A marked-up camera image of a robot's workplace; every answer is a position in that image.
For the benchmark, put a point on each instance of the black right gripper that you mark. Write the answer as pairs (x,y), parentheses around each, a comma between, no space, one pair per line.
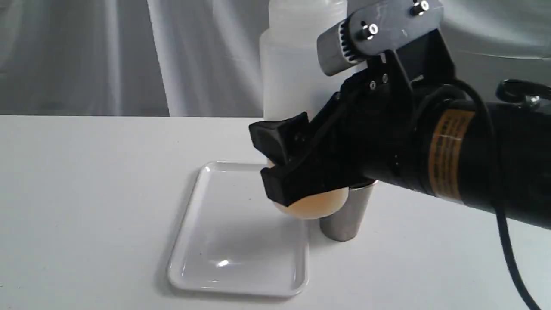
(376,127)

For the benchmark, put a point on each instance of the clear plastic squeeze bottle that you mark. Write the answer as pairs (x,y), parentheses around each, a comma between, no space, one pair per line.
(293,81)

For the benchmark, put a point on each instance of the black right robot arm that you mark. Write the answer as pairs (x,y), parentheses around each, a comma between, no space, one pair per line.
(493,157)

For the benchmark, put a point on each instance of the stainless steel cup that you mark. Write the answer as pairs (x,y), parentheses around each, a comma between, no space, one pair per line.
(344,225)

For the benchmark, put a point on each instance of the white rectangular plastic tray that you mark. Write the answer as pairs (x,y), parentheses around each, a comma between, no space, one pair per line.
(233,240)

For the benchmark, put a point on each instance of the grey draped backdrop cloth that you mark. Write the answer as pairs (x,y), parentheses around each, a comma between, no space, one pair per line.
(201,58)

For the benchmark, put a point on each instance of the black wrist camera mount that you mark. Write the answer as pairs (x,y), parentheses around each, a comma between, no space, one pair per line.
(375,28)

